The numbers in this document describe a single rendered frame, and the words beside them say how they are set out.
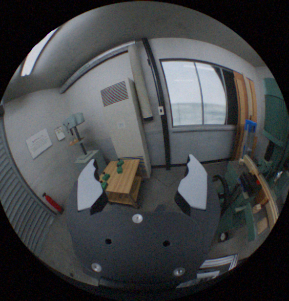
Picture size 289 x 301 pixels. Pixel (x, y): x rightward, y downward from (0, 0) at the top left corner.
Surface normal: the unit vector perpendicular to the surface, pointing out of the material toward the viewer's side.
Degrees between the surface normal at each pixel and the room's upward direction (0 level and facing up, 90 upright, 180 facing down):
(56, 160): 90
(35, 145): 90
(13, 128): 90
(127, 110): 90
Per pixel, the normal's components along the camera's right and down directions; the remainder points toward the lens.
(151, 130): -0.18, 0.51
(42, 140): 0.96, -0.07
